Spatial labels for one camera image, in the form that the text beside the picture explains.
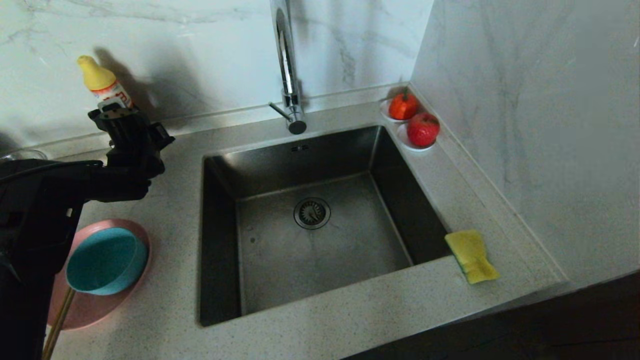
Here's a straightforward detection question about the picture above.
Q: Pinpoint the orange dish soap bottle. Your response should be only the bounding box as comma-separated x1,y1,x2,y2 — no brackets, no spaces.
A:
76,55,135,112

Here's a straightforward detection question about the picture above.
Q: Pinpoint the yellow green sponge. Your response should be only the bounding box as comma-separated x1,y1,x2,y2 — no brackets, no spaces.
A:
444,229,500,285

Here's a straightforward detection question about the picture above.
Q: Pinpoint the chrome sink faucet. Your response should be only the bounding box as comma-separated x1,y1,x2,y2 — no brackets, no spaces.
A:
269,0,308,136

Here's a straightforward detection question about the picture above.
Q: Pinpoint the stainless steel sink basin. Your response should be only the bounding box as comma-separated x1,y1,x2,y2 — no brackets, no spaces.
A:
199,125,455,328

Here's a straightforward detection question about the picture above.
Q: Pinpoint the clear glass cup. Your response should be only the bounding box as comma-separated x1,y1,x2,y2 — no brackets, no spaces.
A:
0,149,48,162

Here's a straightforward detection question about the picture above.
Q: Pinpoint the teal plastic bowl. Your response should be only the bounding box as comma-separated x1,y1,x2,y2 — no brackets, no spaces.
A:
65,227,150,296

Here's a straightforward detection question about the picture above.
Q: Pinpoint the pink plastic plate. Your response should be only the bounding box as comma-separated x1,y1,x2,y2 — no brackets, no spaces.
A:
47,218,152,331

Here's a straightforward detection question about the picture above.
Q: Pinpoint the round metal drain strainer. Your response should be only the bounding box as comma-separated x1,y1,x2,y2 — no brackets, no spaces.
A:
293,197,332,230

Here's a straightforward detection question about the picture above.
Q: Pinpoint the small white round dish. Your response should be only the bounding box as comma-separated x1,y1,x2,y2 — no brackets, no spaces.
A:
396,123,437,152
381,98,418,124

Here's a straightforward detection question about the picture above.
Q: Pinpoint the orange-red toy tomato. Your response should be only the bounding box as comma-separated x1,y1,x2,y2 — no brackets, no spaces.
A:
388,89,419,121

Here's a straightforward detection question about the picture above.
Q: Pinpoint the red toy apple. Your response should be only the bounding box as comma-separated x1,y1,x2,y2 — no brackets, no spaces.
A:
406,112,441,148

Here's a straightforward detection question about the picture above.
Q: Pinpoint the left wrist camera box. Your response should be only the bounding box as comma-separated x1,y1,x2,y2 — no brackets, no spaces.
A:
150,122,176,150

